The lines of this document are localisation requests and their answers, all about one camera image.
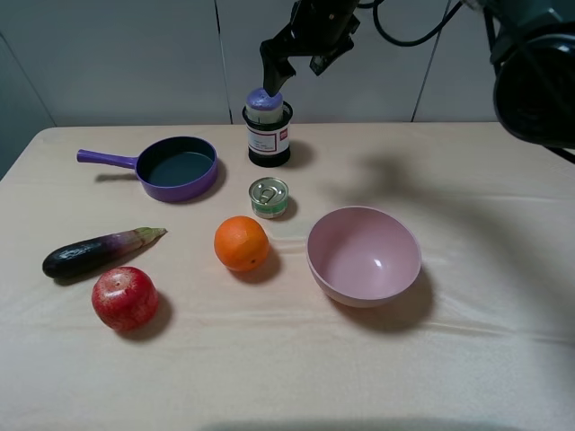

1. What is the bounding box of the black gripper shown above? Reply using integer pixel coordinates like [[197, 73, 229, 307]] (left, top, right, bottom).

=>
[[260, 0, 359, 96]]

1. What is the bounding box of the purple garbage bag roll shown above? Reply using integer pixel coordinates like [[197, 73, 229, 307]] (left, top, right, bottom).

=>
[[245, 88, 283, 124]]

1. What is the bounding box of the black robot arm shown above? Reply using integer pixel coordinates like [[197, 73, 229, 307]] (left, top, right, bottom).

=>
[[260, 1, 574, 162]]

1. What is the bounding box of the black mesh pen holder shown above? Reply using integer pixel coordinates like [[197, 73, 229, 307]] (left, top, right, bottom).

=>
[[242, 101, 293, 168]]

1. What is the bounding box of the small tin can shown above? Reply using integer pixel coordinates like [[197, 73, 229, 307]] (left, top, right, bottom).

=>
[[248, 177, 288, 219]]

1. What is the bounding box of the purple frying pan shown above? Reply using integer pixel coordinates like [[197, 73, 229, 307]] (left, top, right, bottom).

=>
[[76, 136, 218, 203]]

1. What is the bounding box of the orange fruit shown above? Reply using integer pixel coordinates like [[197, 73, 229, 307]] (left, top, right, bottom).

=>
[[214, 215, 270, 272]]

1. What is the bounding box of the pink plastic bowl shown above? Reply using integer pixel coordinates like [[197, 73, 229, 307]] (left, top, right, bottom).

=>
[[306, 206, 422, 308]]

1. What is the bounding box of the beige tablecloth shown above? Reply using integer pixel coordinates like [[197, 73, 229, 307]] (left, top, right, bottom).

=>
[[1, 123, 574, 430]]

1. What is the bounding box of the red apple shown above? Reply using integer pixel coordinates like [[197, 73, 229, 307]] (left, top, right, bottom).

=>
[[92, 267, 159, 332]]

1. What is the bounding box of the purple eggplant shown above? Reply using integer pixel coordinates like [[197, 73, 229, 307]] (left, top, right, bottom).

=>
[[42, 227, 167, 279]]

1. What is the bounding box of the black cable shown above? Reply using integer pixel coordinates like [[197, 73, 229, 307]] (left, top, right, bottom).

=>
[[370, 0, 464, 48]]

